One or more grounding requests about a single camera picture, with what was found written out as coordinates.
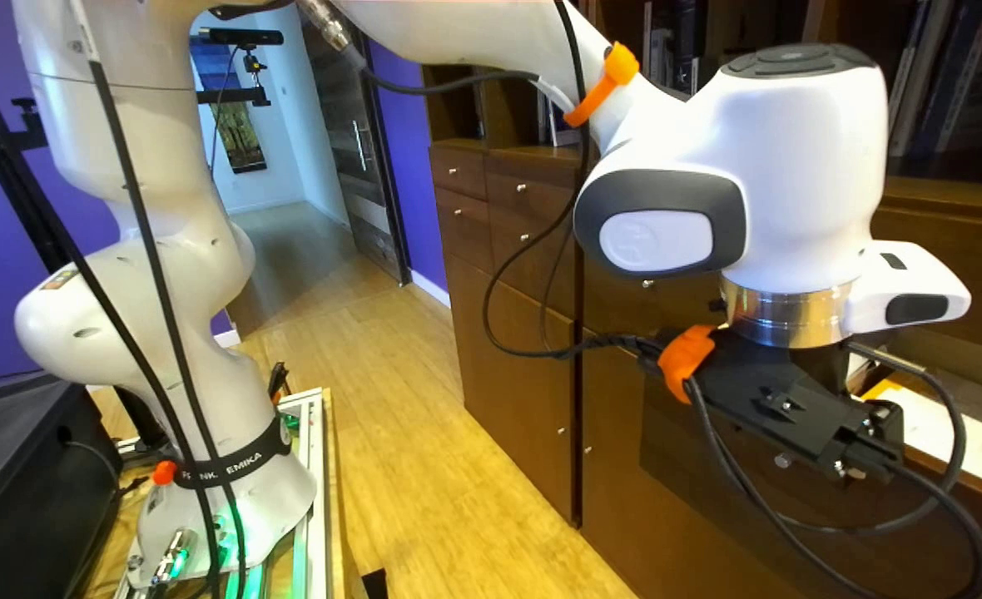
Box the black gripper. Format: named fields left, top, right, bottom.
left=732, top=330, right=911, bottom=489

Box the white printed paper sheet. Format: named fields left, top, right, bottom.
left=862, top=371, right=982, bottom=499

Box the dark brown cabinet door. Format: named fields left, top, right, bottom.
left=448, top=259, right=580, bottom=527
left=576, top=352, right=825, bottom=599

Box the dark brown wooden cabinet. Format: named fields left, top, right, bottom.
left=428, top=135, right=982, bottom=599

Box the white upright book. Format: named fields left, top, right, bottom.
left=887, top=0, right=950, bottom=163

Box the dark blue upright book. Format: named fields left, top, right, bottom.
left=936, top=0, right=982, bottom=169

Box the dark wooden bookshelf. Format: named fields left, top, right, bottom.
left=417, top=0, right=982, bottom=211

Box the small black floor object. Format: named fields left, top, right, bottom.
left=358, top=566, right=394, bottom=599

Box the black clamp lever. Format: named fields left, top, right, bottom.
left=263, top=360, right=298, bottom=410

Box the black equipment case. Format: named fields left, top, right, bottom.
left=0, top=375, right=126, bottom=599

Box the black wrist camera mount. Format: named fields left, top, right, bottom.
left=683, top=345, right=819, bottom=453

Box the orange wrist cable clip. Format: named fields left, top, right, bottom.
left=655, top=322, right=722, bottom=407

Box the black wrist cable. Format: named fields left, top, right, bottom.
left=480, top=0, right=668, bottom=365

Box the orange arm cable clip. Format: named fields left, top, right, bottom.
left=562, top=41, right=642, bottom=131

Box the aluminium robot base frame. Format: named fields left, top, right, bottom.
left=109, top=381, right=349, bottom=599

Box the black velcro strap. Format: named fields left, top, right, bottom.
left=170, top=417, right=298, bottom=491

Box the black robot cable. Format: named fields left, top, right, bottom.
left=60, top=259, right=185, bottom=461
left=72, top=0, right=253, bottom=599

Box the dark wall poster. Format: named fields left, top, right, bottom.
left=212, top=99, right=269, bottom=175

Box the black camera boom stand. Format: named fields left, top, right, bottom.
left=194, top=43, right=272, bottom=111

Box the black bar camera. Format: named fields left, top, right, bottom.
left=194, top=27, right=291, bottom=48

